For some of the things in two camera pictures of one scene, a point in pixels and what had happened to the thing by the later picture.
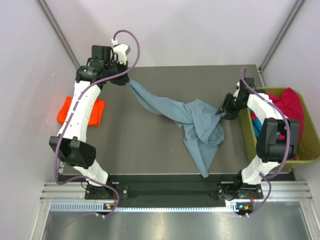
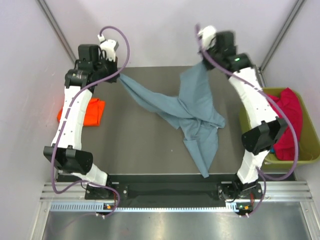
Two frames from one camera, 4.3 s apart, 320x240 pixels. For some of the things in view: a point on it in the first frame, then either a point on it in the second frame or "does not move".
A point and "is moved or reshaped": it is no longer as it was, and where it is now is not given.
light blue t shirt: (203, 132) is moved or reshaped
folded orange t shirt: (96, 115) does not move
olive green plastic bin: (309, 143) does not move
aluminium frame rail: (284, 191) does not move
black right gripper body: (233, 106) → (215, 54)
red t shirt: (289, 103) does not move
